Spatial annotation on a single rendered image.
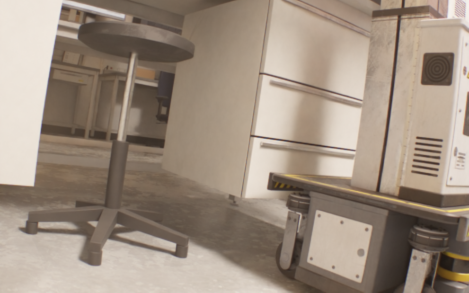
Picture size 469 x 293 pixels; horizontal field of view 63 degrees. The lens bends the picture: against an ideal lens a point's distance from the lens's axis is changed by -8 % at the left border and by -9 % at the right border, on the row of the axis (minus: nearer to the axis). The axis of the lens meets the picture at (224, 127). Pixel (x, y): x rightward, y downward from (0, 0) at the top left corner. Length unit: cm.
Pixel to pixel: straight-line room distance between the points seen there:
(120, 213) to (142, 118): 487
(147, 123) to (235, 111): 486
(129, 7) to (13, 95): 102
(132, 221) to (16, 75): 55
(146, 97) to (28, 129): 518
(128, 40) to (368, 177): 72
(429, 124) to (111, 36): 81
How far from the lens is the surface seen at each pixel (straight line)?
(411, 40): 112
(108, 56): 355
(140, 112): 606
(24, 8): 96
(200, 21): 159
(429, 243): 94
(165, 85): 527
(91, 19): 316
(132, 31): 110
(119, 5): 185
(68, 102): 573
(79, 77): 499
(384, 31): 116
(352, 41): 151
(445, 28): 102
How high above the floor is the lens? 38
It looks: level
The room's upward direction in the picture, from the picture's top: 8 degrees clockwise
